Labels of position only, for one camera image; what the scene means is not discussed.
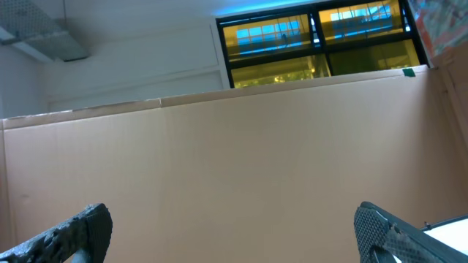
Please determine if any brown cardboard wall panel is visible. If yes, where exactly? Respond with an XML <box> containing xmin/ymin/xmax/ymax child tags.
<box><xmin>1</xmin><ymin>45</ymin><xmax>467</xmax><ymax>262</ymax></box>

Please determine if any grey perforated ceiling tray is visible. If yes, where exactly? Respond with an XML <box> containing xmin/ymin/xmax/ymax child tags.
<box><xmin>1</xmin><ymin>0</ymin><xmax>90</xmax><ymax>63</ymax></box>

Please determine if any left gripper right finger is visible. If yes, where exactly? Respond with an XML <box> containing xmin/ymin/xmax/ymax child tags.
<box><xmin>354</xmin><ymin>202</ymin><xmax>467</xmax><ymax>263</ymax></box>

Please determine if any black framed window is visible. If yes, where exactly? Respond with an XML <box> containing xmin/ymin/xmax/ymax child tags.
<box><xmin>216</xmin><ymin>0</ymin><xmax>428</xmax><ymax>88</ymax></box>

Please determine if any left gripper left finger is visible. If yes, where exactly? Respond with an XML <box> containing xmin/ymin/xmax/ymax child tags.
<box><xmin>1</xmin><ymin>203</ymin><xmax>113</xmax><ymax>263</ymax></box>

